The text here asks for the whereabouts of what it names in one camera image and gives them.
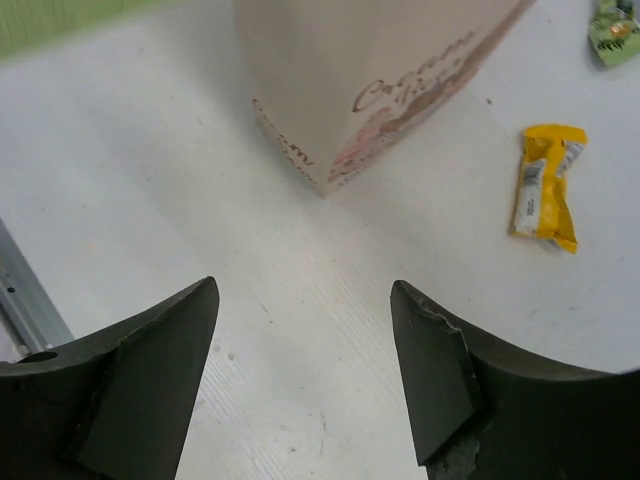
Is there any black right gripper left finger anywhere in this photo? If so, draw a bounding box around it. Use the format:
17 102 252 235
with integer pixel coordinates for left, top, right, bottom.
1 277 220 479

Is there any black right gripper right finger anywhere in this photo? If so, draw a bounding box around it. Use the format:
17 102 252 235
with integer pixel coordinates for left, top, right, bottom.
390 280 639 479

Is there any beige paper gift bag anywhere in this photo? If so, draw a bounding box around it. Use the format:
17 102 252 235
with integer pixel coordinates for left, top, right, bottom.
233 0 528 195

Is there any yellow snack bar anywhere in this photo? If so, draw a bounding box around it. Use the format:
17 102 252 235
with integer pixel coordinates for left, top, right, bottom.
509 124 588 254

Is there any green yellow candy wrapper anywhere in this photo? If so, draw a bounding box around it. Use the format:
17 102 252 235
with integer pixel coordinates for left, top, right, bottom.
588 0 639 67

